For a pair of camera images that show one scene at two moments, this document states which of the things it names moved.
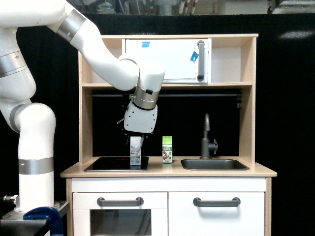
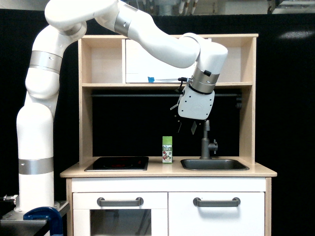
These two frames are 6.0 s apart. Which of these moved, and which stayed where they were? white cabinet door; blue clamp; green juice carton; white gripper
Moved: white gripper
Stayed: blue clamp; white cabinet door; green juice carton
